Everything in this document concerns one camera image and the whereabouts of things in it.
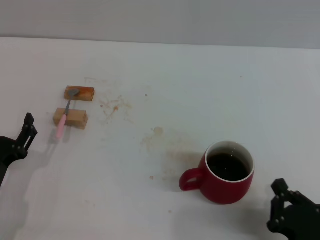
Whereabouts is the plain wooden block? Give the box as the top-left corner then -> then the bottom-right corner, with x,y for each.
52,107 -> 89,130

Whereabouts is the orange stained wooden block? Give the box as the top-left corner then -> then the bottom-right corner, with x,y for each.
64,85 -> 96,102

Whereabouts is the red ceramic coffee cup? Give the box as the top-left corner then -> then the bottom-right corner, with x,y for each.
179,140 -> 256,205

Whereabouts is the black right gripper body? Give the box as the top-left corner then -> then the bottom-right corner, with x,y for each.
279,203 -> 320,240

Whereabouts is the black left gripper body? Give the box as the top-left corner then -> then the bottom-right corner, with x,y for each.
0,136 -> 20,188

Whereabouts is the pink handled metal spoon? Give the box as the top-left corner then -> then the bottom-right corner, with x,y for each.
54,88 -> 81,139

